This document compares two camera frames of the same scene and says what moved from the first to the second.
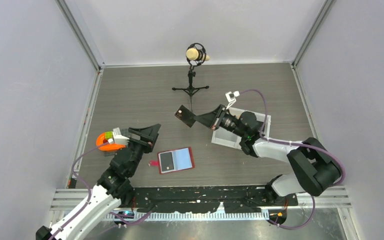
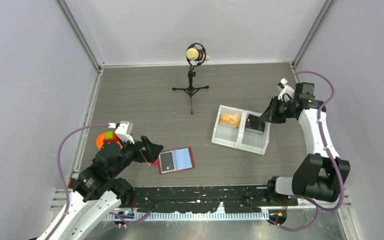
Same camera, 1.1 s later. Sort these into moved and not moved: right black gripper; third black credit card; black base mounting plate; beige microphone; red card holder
Moved: right black gripper
Not moved: red card holder; black base mounting plate; beige microphone; third black credit card
